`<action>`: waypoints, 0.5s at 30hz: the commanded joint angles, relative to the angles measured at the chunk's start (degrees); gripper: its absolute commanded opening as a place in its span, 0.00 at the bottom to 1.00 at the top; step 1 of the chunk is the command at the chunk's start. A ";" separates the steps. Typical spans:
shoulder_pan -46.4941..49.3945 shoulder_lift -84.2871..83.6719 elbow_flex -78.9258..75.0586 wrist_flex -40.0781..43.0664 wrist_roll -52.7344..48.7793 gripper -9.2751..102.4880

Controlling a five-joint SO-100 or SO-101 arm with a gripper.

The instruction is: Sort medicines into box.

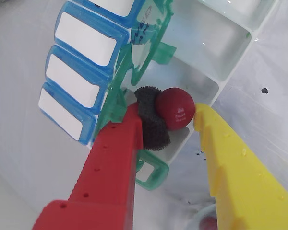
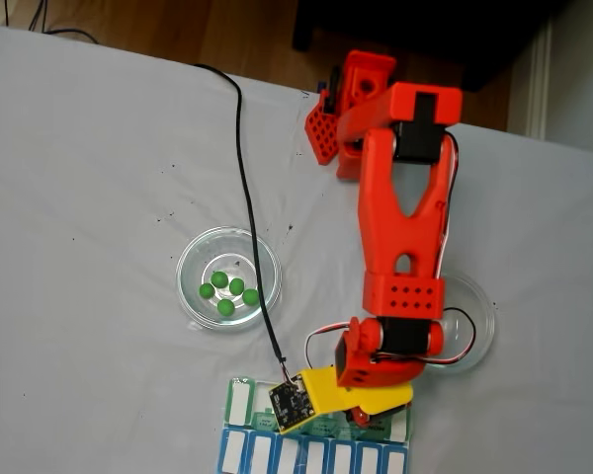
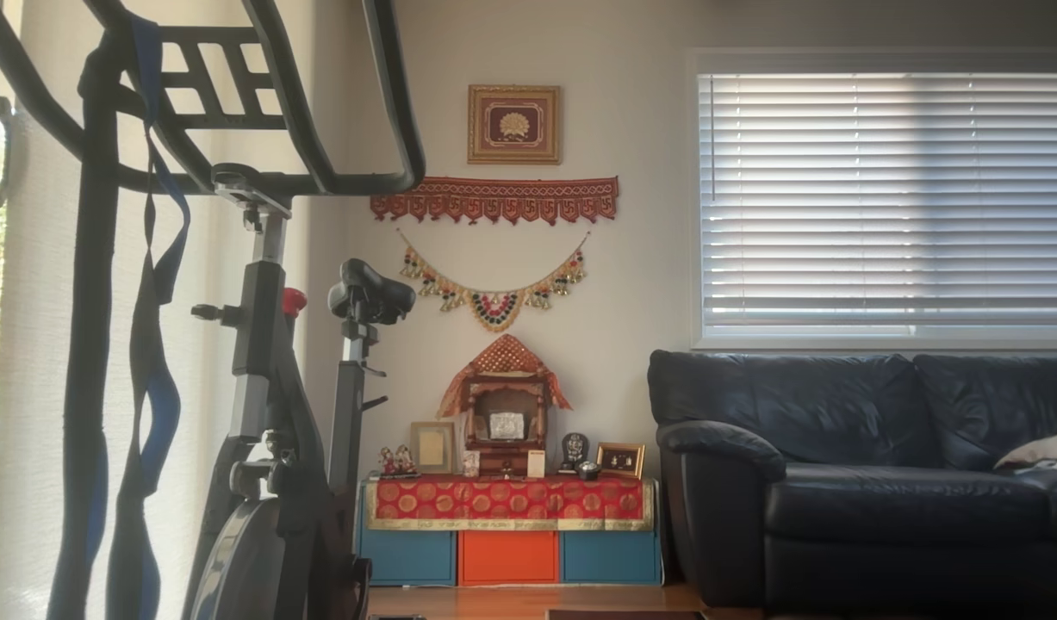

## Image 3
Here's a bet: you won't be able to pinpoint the gold framed picture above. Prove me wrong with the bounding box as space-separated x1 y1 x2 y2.
468 84 562 165

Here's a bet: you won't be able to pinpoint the red gold canopy cloth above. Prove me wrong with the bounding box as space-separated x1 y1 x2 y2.
436 334 574 420

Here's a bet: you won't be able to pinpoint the white window blinds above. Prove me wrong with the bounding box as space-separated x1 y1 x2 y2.
697 72 1057 338

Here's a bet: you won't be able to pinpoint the white curtain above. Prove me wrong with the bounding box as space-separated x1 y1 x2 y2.
0 0 322 620

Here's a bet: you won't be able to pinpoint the red embroidered wall hanging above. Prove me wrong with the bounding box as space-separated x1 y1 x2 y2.
370 176 620 227

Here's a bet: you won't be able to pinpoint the white cushion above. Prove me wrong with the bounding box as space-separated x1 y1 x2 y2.
993 432 1057 474

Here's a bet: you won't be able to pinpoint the beaded garland wall hanging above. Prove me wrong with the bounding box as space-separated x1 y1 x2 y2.
396 228 591 334

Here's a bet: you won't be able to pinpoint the blue orange cabinet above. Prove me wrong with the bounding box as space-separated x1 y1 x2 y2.
356 478 664 588

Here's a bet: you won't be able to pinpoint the black leather sofa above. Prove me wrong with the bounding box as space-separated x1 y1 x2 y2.
647 349 1057 614

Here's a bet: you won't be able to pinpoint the small gold photo frame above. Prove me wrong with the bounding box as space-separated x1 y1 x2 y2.
596 442 647 481

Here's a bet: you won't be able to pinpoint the black exercise bike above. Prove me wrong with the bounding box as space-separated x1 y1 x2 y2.
0 0 427 620

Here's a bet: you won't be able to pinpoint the wooden shrine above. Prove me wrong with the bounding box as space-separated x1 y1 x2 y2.
463 372 550 477

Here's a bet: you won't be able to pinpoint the red idol figurines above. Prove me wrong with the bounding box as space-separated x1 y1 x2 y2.
377 445 420 480

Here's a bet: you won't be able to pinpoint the red gold table cloth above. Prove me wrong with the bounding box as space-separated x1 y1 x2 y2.
364 475 656 532

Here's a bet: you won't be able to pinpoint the blue black resistance band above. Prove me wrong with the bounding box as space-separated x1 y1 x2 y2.
104 13 193 620

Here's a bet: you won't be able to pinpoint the pale photo frame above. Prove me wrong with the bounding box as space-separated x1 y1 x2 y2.
409 421 457 475

